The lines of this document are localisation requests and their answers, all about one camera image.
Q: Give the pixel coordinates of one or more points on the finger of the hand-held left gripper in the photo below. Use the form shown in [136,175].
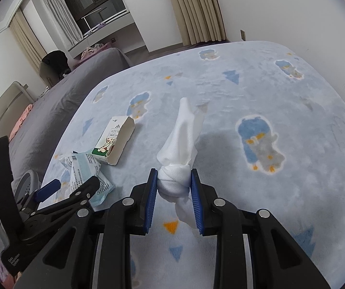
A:
[76,195]
[47,189]

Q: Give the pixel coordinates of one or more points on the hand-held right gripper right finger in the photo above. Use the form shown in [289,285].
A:
[197,204]

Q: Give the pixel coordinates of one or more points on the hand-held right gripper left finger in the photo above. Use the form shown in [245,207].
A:
[150,201]

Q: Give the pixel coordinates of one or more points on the grey perforated plastic basket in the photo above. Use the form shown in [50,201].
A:
[32,180]

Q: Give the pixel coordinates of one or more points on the white printed plastic wrapper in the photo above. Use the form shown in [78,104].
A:
[82,168]

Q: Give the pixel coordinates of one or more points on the white cloth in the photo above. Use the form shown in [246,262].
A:
[178,138]

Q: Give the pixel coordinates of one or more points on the white and green milk carton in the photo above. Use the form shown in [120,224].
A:
[121,138]

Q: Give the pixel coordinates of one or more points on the beige bed headboard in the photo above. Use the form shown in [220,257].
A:
[9,102]

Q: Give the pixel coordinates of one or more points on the grey bed sheet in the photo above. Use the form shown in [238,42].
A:
[64,96]

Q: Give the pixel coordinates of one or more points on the black office chair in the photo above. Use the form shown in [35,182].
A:
[54,63]

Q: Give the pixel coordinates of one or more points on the beige curtain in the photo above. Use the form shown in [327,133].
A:
[27,36]
[193,9]

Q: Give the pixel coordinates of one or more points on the pink cloth pile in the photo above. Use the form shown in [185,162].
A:
[95,51]

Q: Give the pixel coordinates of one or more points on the white sheer curtain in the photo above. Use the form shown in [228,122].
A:
[61,18]

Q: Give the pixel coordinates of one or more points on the white window sill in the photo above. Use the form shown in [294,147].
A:
[115,27]

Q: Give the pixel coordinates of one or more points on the white desk lamp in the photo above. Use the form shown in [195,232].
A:
[88,21]

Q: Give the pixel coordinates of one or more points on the wall outlet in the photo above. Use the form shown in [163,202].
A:
[243,35]

